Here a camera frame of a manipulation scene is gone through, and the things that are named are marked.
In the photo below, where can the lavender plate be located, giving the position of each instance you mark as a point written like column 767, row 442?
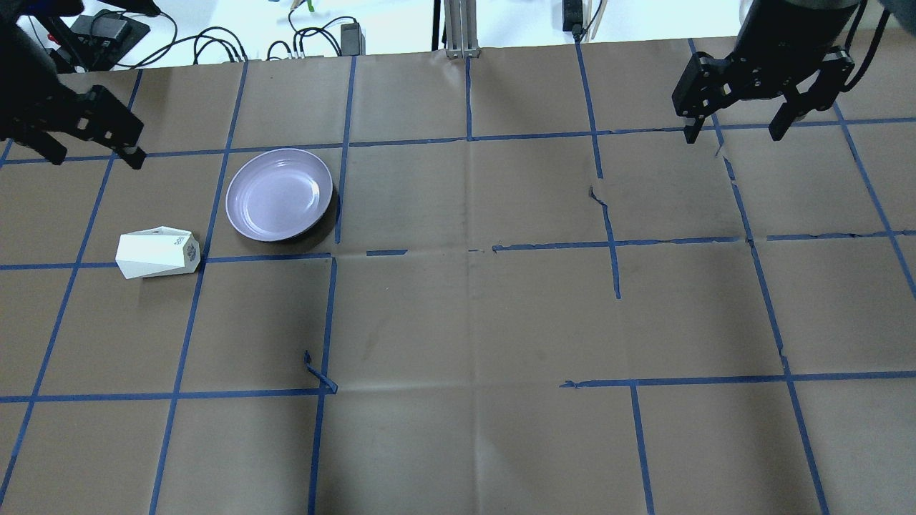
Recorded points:
column 279, row 195

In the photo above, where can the black device on desk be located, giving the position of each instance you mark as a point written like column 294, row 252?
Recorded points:
column 95, row 43

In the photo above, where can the aluminium frame post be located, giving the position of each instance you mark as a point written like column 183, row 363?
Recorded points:
column 460, row 28

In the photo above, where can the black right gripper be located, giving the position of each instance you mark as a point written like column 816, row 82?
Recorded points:
column 776, row 54

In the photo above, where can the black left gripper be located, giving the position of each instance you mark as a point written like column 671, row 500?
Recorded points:
column 27, row 84

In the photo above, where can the white faceted cup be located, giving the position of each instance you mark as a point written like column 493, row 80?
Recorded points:
column 156, row 252

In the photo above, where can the black power adapter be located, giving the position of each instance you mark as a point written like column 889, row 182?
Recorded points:
column 351, row 40

